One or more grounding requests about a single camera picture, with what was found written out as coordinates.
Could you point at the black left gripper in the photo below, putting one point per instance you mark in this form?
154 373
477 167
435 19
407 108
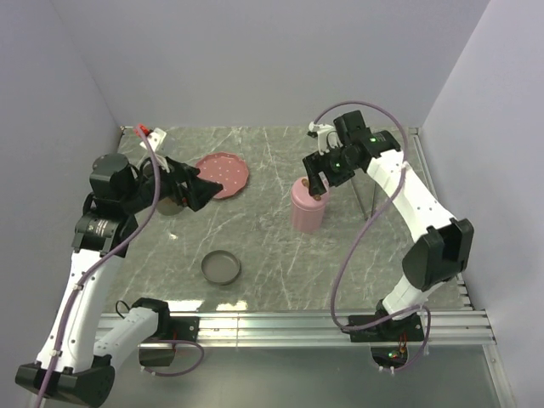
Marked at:
197 190

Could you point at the silver metal tongs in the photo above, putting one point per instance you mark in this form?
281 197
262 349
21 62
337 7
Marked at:
366 193

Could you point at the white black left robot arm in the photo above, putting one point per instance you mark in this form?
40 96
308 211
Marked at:
73 366

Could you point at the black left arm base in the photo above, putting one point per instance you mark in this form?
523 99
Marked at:
153 352

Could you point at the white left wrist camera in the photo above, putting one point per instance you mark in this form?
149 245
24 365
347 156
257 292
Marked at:
161 142

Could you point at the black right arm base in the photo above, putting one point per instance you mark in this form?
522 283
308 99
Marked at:
389 341

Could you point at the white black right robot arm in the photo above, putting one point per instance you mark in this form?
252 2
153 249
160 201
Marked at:
441 242

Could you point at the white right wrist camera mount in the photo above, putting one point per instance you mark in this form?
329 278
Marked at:
326 135

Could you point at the grey round lid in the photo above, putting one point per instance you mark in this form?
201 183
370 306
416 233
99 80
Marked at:
220 267

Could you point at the pink round lid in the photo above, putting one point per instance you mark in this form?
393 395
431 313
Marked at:
308 193

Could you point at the pink dotted plate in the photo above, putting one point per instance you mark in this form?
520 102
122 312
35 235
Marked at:
227 169

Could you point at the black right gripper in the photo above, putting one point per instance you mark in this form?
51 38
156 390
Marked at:
315 163

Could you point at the pink cylindrical container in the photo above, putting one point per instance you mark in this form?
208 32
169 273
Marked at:
307 215

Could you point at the grey cylindrical container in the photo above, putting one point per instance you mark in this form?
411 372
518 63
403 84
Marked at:
169 208

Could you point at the aluminium rail frame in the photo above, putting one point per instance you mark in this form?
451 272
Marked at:
269 338

